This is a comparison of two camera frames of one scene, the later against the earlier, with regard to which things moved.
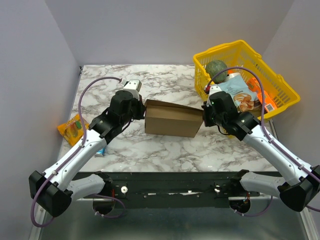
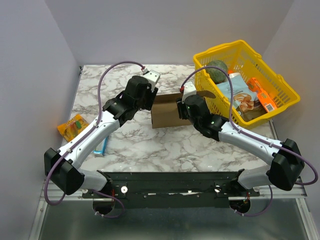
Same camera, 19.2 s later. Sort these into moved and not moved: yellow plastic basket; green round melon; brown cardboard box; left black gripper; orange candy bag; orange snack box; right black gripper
Moved: right black gripper; left black gripper; brown cardboard box
Not moved: green round melon; yellow plastic basket; orange snack box; orange candy bag
